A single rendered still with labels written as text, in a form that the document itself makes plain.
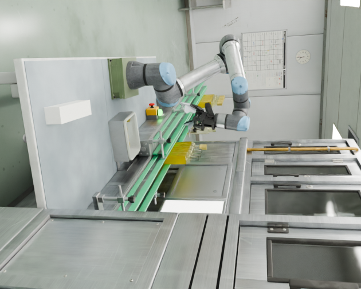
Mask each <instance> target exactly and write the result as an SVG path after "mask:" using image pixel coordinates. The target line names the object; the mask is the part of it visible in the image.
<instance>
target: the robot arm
mask: <svg viewBox="0 0 361 289"><path fill-rule="evenodd" d="M219 52H220V53H219V54H216V55H215V56H214V59H213V60H211V61H209V62H208V63H205V64H203V65H201V66H200V67H198V68H196V69H194V70H192V71H190V72H189V73H187V74H185V75H183V76H181V77H179V78H176V72H175V68H174V66H173V65H172V64H171V63H164V62H163V63H148V64H144V63H140V62H138V61H129V62H128V63H127V67H126V79H127V84H128V86H129V88H130V89H139V88H141V87H144V86H153V88H154V91H155V94H156V98H157V100H158V102H159V104H160V105H162V106H164V107H173V106H175V105H176V104H178V101H179V98H180V97H182V96H183V95H184V93H185V92H186V91H188V90H190V89H192V88H193V87H195V86H197V85H199V84H200V83H202V82H204V81H206V80H208V79H210V78H212V77H214V76H215V75H217V74H219V73H222V74H229V77H230V82H231V89H232V93H233V104H234V108H233V112H232V114H222V113H219V114H218V113H216V114H215V115H214V112H213V110H212V107H211V104H210V102H208V103H205V110H204V109H202V108H201V107H200V106H197V105H195V104H190V103H179V104H180V105H182V106H184V107H185V109H184V112H185V113H187V114H188V113H189V112H192V113H195V116H194V117H193V119H192V120H190V121H188V122H186V123H184V124H183V125H186V126H188V130H190V129H191V128H192V127H194V130H199V129H197V128H200V129H201V130H200V131H204V129H205V127H212V130H215V128H222V129H227V130H235V131H247V130H248V129H249V125H250V118H249V117H248V116H247V115H248V111H249V108H250V103H251V101H250V99H249V95H248V81H247V79H246V78H245V73H244V69H243V66H242V58H241V45H240V41H239V39H238V37H237V36H235V35H233V34H227V35H225V36H224V37H222V39H221V40H220V43H219Z"/></svg>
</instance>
